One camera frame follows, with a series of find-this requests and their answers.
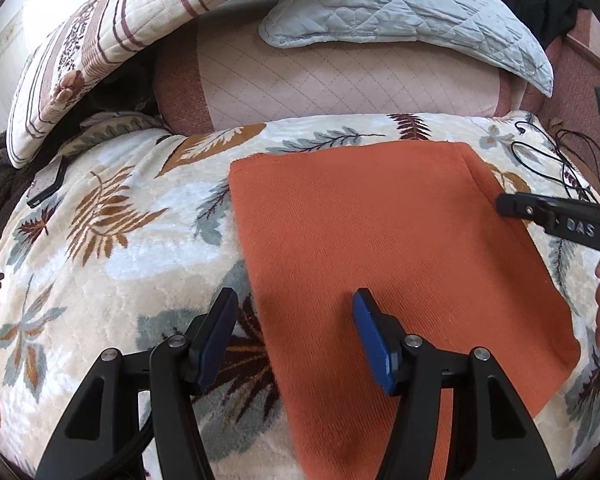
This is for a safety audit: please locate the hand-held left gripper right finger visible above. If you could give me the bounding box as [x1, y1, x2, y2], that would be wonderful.
[352, 288, 562, 480]

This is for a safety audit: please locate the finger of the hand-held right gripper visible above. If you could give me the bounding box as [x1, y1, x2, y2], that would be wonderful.
[495, 191, 558, 231]

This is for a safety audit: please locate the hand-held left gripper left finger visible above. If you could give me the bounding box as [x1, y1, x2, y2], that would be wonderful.
[34, 287, 241, 480]

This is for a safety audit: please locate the orange knit garment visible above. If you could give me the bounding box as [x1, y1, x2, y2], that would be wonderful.
[228, 141, 582, 480]

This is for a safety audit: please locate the leaf print plush blanket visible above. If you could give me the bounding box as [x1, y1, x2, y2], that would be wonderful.
[0, 110, 600, 480]

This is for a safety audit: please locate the black cloth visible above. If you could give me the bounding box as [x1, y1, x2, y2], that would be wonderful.
[500, 0, 592, 48]

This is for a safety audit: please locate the grey-blue quilted pillow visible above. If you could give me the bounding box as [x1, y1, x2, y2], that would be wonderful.
[258, 0, 555, 98]

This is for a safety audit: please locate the pinkish beige pillow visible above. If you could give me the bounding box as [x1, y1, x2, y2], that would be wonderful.
[152, 10, 546, 136]

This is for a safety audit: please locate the black phone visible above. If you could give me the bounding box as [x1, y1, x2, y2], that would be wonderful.
[26, 157, 67, 209]

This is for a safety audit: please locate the olive leaf print cloth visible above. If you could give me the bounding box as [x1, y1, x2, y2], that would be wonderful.
[62, 111, 169, 159]

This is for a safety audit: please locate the striped floral quilted pillow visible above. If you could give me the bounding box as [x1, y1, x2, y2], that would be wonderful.
[7, 0, 438, 170]

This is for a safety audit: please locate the black cable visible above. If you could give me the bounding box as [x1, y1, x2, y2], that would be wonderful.
[510, 117, 600, 207]

